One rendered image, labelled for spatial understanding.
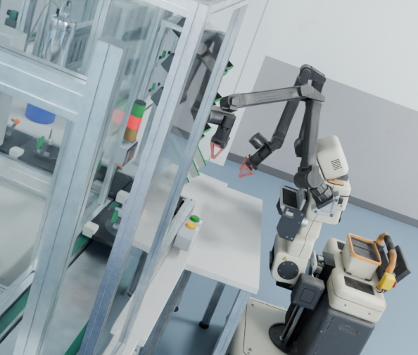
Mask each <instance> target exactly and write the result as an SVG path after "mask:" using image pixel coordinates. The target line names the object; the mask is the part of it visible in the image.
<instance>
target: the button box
mask: <svg viewBox="0 0 418 355"><path fill-rule="evenodd" d="M191 216H192V215H191V214H189V215H188V216H187V217H186V219H185V221H184V222H183V224H182V226H181V228H180V229H179V230H178V232H177V234H176V236H175V240H174V242H173V244H172V245H173V246H174V247H177V248H179V249H182V250H184V251H187V252H188V251H189V250H190V248H191V245H192V244H193V242H194V240H195V238H196V236H197V234H198V233H199V231H200V229H201V226H202V223H203V219H200V220H199V221H198V222H195V221H192V220H191V219H190V217H191ZM189 221H191V222H193V223H195V224H196V227H195V228H189V227H187V226H186V223H187V222H189Z"/></svg>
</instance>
